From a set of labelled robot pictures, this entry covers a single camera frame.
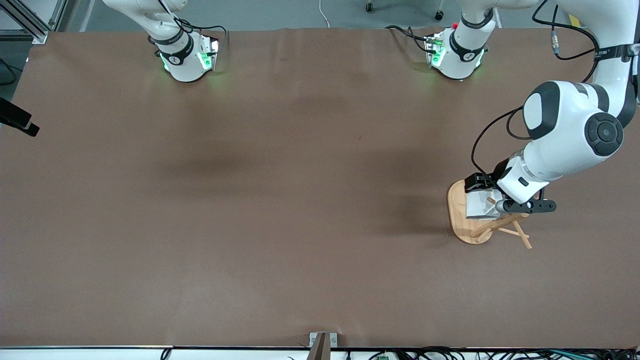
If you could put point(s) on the wooden cup rack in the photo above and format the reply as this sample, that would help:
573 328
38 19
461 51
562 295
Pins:
457 215

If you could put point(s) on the dark camera mount pole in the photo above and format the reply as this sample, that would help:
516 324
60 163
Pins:
320 350

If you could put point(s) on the metal table edge bracket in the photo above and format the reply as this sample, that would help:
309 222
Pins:
334 340

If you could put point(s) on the brown table cover sheet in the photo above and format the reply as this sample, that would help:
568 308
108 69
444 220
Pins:
320 200

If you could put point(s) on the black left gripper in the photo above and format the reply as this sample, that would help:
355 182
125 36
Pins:
492 177

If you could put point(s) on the metal base connector plate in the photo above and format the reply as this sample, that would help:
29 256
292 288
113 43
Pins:
434 50
207 55

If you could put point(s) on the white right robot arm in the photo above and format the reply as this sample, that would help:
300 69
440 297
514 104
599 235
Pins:
182 65

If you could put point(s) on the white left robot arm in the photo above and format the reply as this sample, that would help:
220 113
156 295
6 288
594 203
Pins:
565 130

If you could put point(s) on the white faceted cup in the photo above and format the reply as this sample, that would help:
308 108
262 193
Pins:
477 205

